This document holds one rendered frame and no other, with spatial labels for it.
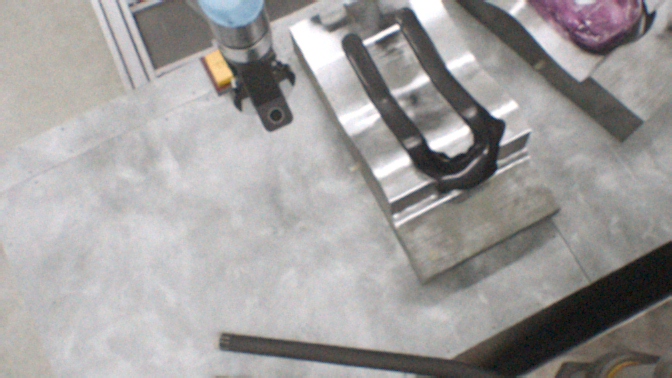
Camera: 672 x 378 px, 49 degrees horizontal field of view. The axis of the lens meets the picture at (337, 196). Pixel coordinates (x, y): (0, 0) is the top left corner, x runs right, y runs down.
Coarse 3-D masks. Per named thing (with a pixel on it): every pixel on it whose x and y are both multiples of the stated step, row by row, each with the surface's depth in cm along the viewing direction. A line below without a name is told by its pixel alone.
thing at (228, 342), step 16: (224, 336) 121; (240, 336) 121; (240, 352) 121; (256, 352) 119; (272, 352) 118; (288, 352) 118; (304, 352) 117; (320, 352) 116; (336, 352) 115; (352, 352) 115; (368, 352) 114; (384, 352) 114; (368, 368) 114; (384, 368) 113; (400, 368) 112; (416, 368) 112; (432, 368) 111
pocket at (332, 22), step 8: (336, 8) 131; (344, 8) 131; (328, 16) 131; (336, 16) 132; (344, 16) 132; (352, 16) 129; (328, 24) 132; (336, 24) 132; (344, 24) 132; (328, 32) 131
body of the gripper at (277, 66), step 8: (272, 48) 106; (224, 56) 101; (264, 56) 100; (272, 56) 106; (232, 64) 106; (240, 64) 99; (248, 64) 99; (256, 64) 100; (272, 64) 106; (280, 64) 106; (232, 72) 105; (280, 72) 107; (240, 80) 105; (280, 80) 110; (240, 88) 106; (248, 96) 109
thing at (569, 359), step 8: (560, 360) 122; (568, 360) 122; (576, 360) 122; (584, 360) 122; (592, 360) 122; (552, 368) 122; (560, 368) 121; (568, 368) 118; (576, 368) 118; (584, 368) 118; (624, 368) 96; (632, 368) 93; (640, 368) 90; (648, 368) 87; (544, 376) 122; (552, 376) 122; (560, 376) 118; (568, 376) 118; (576, 376) 115; (616, 376) 96; (624, 376) 93; (632, 376) 90; (640, 376) 87; (648, 376) 85
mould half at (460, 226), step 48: (432, 0) 129; (336, 48) 128; (384, 48) 128; (336, 96) 126; (432, 96) 124; (480, 96) 121; (384, 144) 120; (432, 144) 118; (384, 192) 116; (432, 192) 121; (480, 192) 123; (528, 192) 123; (432, 240) 121; (480, 240) 121
